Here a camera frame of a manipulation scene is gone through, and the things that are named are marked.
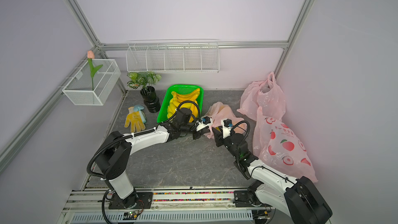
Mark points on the yellow knitted work glove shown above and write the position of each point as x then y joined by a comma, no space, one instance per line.
134,121

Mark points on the green variegated artificial plant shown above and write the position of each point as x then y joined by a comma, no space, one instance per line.
143,80

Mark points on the black ceramic vase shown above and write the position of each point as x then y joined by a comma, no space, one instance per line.
151,100

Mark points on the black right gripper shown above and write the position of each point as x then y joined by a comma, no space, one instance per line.
218,136

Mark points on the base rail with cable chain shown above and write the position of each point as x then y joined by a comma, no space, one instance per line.
170,205

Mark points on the yellow banana bunch in basket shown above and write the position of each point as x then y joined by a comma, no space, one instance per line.
177,99

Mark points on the green plastic basket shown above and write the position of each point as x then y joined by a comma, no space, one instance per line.
181,89

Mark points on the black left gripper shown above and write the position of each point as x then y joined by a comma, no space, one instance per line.
199,133

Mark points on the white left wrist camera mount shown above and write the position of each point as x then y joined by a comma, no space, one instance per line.
203,123

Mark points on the artificial pink tulip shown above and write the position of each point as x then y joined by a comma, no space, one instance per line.
93,69

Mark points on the aluminium frame profile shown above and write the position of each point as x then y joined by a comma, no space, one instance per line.
21,138

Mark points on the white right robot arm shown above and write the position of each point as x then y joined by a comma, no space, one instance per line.
296,197

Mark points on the white wire wall basket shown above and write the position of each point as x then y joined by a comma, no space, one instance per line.
79,89

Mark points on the pink peach printed bag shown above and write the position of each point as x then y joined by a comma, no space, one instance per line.
277,146

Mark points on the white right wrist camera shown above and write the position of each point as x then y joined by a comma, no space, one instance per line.
227,126

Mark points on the plain pink plastic bag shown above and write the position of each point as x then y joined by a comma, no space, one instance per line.
263,98

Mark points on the white wire wall shelf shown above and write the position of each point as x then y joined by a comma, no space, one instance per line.
173,56

